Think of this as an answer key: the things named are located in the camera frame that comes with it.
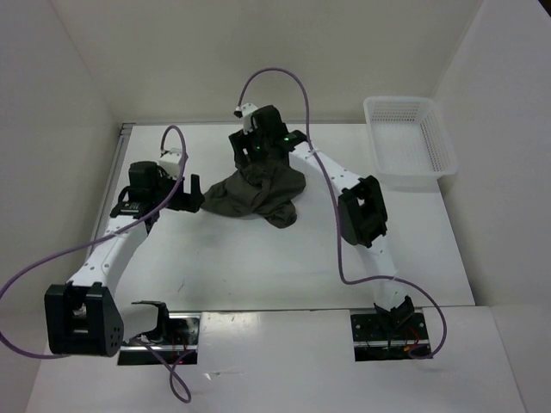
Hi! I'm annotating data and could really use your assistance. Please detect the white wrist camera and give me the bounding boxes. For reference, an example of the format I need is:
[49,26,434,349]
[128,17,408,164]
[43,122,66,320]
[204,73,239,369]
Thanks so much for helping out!
[158,148,188,180]
[233,103,258,134]

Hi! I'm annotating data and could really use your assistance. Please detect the white plastic basket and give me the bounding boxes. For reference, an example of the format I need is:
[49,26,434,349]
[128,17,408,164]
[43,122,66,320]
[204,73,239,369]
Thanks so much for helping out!
[363,96,458,181]

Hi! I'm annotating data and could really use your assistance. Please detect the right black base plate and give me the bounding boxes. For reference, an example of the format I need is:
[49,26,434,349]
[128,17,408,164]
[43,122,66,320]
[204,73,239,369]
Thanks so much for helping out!
[350,311,431,362]

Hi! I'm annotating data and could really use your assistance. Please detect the aluminium table edge rail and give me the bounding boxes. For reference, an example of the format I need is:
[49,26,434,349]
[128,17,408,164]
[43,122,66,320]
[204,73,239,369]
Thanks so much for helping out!
[97,123,134,235]

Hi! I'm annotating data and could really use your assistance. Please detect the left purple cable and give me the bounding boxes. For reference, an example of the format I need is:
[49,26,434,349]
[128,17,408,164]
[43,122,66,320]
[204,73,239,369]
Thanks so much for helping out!
[0,124,193,404]

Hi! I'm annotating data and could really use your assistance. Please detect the olive green shorts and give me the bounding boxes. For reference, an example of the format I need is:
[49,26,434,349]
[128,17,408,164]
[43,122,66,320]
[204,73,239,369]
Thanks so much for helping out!
[201,160,306,229]

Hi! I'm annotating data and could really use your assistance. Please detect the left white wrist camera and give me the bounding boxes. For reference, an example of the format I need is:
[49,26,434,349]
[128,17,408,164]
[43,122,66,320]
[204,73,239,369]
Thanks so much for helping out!
[158,148,188,180]

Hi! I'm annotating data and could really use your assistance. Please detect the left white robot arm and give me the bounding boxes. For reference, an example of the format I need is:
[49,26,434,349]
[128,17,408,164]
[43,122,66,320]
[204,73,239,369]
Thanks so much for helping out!
[44,161,204,357]

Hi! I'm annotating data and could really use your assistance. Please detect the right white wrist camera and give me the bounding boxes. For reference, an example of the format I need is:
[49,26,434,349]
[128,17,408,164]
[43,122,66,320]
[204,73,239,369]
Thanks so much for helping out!
[233,103,258,134]

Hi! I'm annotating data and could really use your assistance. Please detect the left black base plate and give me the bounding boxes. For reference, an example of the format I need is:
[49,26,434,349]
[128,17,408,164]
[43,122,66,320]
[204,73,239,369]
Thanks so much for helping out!
[117,313,201,367]

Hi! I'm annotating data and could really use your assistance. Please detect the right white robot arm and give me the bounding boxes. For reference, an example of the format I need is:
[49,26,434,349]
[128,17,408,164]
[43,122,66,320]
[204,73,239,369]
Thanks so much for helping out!
[229,103,405,283]

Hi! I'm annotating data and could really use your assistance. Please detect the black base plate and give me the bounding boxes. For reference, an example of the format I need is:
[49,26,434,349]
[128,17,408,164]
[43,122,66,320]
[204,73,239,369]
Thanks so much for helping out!
[117,313,201,367]
[350,311,431,362]

